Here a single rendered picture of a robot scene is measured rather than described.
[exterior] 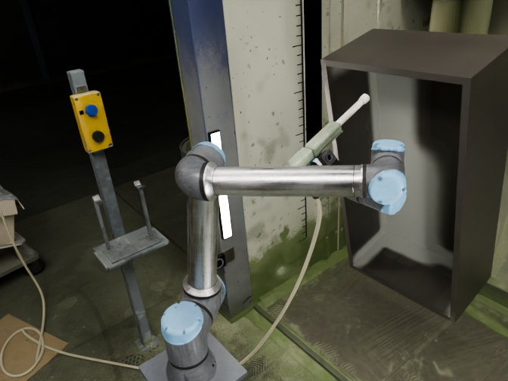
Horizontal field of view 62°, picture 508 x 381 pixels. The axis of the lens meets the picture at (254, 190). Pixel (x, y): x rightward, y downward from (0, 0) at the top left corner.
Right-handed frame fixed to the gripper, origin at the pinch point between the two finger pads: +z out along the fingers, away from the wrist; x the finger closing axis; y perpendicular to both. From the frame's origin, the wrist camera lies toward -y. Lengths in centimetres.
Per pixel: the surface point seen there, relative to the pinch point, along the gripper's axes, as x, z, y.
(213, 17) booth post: 37, 75, -30
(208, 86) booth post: 19, 75, -5
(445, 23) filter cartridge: 156, 32, 38
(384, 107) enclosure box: 70, 17, 32
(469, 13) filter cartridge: 163, 22, 36
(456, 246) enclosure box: 28, -38, 57
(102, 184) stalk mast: -44, 98, 12
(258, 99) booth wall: 42, 73, 19
